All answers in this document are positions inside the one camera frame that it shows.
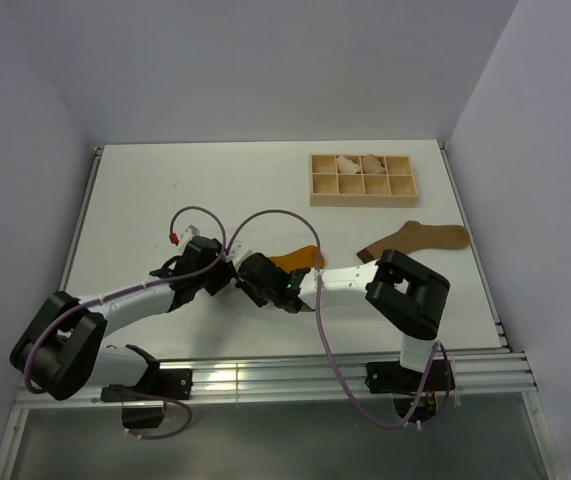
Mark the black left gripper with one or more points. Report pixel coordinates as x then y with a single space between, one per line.
225 273

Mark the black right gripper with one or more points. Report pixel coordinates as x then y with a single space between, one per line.
261 302

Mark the yellow sock with brown cuff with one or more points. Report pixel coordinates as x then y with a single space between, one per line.
302 258

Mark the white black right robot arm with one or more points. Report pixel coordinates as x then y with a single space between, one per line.
411 296

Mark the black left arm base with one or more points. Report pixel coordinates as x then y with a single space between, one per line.
171 387

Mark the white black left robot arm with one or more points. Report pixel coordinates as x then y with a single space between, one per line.
63 348

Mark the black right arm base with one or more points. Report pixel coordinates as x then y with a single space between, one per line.
390 377

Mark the wooden compartment tray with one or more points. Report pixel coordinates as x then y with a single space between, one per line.
396 189

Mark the rolled cream sock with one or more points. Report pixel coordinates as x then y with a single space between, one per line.
347 166

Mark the rolled beige sock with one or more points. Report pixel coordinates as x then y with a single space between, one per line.
372 165

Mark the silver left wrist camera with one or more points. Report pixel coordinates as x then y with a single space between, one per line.
189 233

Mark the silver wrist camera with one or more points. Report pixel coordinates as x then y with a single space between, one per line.
236 253
189 233

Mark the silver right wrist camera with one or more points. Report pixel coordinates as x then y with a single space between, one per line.
236 253

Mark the aluminium rail frame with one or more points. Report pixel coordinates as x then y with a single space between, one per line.
267 402

